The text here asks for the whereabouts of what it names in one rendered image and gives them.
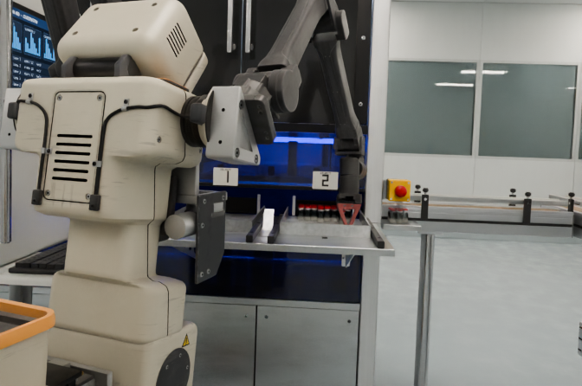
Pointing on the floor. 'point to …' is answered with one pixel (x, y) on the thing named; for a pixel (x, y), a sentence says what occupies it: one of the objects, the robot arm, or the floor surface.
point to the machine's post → (374, 158)
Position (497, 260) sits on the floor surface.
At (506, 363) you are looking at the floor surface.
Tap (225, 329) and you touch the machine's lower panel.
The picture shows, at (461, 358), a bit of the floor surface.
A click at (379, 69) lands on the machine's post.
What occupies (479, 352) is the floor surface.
